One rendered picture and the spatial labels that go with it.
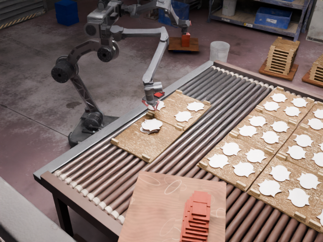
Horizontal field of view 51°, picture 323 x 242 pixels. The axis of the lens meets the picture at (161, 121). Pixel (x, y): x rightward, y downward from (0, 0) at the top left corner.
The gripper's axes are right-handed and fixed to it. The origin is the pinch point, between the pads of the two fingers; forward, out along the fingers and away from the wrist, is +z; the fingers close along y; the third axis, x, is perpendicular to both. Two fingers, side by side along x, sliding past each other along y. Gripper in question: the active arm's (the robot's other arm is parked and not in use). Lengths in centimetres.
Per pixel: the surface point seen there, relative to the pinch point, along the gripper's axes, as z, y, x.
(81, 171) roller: -1, 1, 69
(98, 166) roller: 1, -4, 59
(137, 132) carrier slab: 7.9, -0.8, 19.6
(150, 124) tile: 5.7, -5.8, 9.6
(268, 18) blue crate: 176, 95, -428
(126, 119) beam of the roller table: 11.7, 18.1, 11.8
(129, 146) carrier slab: 4.7, -6.7, 34.2
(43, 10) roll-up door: 146, 492, -214
